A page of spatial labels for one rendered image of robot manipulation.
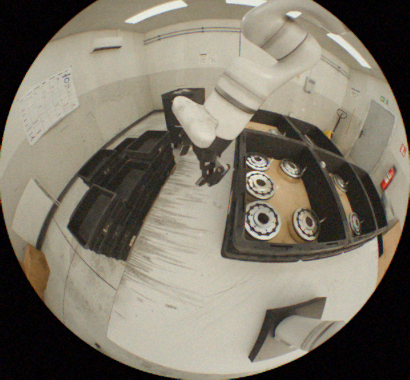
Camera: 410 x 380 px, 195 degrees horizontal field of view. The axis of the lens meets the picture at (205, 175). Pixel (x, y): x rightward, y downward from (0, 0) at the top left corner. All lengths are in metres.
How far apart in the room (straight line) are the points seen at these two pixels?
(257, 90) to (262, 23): 0.08
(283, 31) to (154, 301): 0.60
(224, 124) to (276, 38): 0.13
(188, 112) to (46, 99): 2.62
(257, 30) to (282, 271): 0.56
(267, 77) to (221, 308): 0.51
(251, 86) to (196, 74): 3.52
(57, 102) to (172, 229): 2.64
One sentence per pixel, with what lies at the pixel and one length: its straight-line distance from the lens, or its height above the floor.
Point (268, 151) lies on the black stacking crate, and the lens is 0.52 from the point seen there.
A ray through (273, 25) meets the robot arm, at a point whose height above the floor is 1.19.
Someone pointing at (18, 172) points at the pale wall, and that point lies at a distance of 2.65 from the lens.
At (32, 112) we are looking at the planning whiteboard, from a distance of 2.64.
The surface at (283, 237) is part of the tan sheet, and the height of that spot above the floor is 0.83.
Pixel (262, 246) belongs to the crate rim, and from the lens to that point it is 0.21.
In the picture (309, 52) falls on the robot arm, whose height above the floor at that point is 1.17.
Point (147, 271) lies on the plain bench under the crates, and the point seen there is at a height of 0.70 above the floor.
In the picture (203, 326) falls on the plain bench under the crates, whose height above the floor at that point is 0.70.
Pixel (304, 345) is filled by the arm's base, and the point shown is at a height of 0.90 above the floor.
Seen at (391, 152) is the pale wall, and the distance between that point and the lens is 3.62.
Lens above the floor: 1.12
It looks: 47 degrees down
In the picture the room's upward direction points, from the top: straight up
